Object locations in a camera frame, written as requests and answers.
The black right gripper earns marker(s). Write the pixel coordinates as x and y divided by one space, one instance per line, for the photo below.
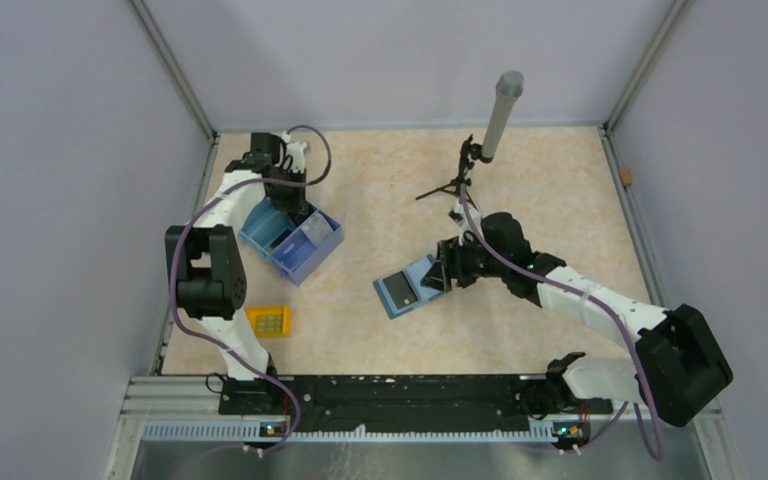
449 265

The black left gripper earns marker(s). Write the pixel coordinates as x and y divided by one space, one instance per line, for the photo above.
296 204

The blue leather card holder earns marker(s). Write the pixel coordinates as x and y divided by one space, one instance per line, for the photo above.
415 271

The black credit card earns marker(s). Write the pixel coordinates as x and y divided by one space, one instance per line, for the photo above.
400 291

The blue compartment organizer tray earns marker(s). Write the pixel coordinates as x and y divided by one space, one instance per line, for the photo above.
275 238

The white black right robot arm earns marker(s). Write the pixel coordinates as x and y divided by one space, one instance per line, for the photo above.
566 291

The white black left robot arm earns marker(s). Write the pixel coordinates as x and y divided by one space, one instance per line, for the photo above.
207 279

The silver grey credit card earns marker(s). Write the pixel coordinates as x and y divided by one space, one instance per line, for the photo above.
317 228

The black mini tripod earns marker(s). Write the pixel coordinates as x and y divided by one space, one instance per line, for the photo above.
470 153

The yellow toy brick block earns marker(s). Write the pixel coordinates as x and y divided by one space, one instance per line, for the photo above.
270 321

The grey tube on stand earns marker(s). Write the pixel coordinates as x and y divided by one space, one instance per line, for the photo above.
508 89

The white toothed cable strip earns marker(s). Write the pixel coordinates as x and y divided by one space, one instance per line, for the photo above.
245 431

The aluminium table frame rail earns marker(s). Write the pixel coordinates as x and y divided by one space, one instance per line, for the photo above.
649 265

